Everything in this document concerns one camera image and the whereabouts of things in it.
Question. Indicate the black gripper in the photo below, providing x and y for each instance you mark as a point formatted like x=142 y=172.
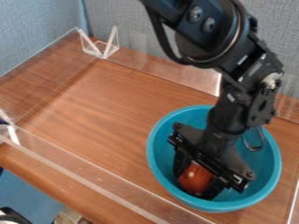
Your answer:
x=213 y=151

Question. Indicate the brown and white toy mushroom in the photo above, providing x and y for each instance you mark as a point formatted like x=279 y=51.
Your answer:
x=194 y=180

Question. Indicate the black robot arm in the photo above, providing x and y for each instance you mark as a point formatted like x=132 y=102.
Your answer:
x=212 y=34

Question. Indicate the blue plastic bowl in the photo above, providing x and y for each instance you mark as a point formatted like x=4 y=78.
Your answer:
x=264 y=162

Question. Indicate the clear acrylic front barrier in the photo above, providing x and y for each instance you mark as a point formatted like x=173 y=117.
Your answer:
x=125 y=194

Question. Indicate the clear acrylic barrier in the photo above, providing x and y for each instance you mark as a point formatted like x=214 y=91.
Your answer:
x=125 y=194
x=202 y=80

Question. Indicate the clear acrylic back barrier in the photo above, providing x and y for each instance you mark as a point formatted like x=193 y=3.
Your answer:
x=202 y=80

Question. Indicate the clear acrylic corner bracket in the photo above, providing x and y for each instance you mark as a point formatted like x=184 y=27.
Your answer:
x=100 y=49

